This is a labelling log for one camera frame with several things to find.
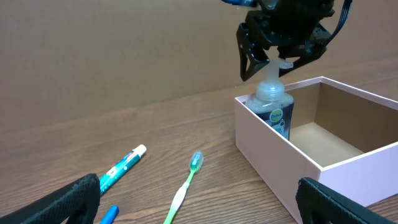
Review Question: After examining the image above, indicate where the right blue cable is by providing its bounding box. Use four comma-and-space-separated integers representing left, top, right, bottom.
221, 0, 259, 8

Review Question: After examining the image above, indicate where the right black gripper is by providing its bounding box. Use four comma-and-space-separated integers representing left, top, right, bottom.
236, 0, 335, 82

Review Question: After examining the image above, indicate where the teal toothpaste tube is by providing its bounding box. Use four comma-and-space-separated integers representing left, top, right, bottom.
100, 144, 147, 195

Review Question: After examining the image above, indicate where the green toothbrush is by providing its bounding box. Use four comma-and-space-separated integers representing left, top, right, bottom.
164, 151, 204, 224

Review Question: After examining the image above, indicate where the blue disposable razor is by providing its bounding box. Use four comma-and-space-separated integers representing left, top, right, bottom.
99, 205, 119, 224

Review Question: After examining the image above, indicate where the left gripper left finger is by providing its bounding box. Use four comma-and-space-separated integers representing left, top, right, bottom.
1, 174, 101, 224

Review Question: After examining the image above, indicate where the dark blue soap pump bottle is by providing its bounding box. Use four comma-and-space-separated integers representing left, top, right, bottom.
245, 58, 294, 140

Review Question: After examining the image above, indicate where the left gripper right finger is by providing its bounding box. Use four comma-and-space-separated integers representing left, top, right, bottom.
295, 177, 394, 224

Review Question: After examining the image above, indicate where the white cardboard box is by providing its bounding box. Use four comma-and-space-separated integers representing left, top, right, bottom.
234, 77, 397, 222

